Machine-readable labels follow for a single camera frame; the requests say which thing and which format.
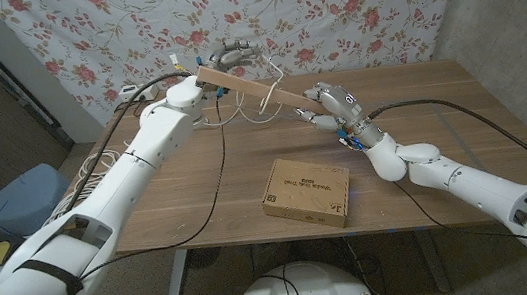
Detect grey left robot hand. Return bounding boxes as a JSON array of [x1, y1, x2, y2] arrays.
[[197, 36, 265, 75]]

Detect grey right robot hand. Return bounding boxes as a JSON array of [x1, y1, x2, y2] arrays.
[[293, 75, 385, 157]]

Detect wooden hanger with metal rod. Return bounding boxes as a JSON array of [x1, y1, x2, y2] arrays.
[[194, 50, 336, 131]]

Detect white Ethernet cable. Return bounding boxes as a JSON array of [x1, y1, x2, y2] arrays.
[[28, 52, 300, 226]]

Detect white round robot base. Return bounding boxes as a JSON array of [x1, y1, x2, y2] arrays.
[[227, 253, 377, 295]]

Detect brown cardboard package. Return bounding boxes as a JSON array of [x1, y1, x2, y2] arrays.
[[256, 150, 357, 239]]

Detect floral backdrop cloth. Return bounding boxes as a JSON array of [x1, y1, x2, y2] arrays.
[[0, 0, 481, 141]]

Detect white power strip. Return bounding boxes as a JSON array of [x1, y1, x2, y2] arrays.
[[117, 80, 161, 106]]

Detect black floor fan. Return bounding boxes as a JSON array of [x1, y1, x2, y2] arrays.
[[184, 245, 224, 272]]

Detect blue-grey padded stool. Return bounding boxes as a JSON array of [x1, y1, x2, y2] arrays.
[[0, 159, 77, 240]]

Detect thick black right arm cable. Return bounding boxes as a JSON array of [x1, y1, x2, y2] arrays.
[[363, 86, 527, 215]]

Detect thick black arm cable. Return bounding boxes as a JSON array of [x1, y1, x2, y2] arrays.
[[49, 69, 208, 216], [363, 86, 527, 215]]

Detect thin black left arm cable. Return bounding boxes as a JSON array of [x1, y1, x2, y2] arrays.
[[56, 94, 242, 282]]

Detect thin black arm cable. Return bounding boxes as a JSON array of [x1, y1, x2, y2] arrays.
[[392, 164, 527, 277], [56, 94, 242, 282]]

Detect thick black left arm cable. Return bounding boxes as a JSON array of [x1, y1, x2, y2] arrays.
[[49, 69, 208, 216]]

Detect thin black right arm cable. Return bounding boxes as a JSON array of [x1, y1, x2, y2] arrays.
[[392, 164, 527, 277]]

